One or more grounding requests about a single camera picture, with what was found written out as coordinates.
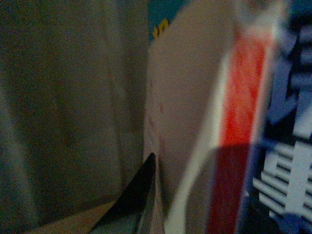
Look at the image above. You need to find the teal cover upright book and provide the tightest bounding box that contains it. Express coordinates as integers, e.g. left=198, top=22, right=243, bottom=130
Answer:
left=148, top=0, right=190, bottom=42

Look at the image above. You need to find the light wooden bookshelf unit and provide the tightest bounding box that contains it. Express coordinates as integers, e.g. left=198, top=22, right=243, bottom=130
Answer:
left=0, top=0, right=148, bottom=234

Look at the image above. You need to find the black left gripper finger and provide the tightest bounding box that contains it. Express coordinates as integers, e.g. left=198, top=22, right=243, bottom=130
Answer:
left=90, top=153, right=156, bottom=234

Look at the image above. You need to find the white illustrated paperback book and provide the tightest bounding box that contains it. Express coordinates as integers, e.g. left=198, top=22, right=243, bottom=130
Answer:
left=144, top=0, right=312, bottom=234

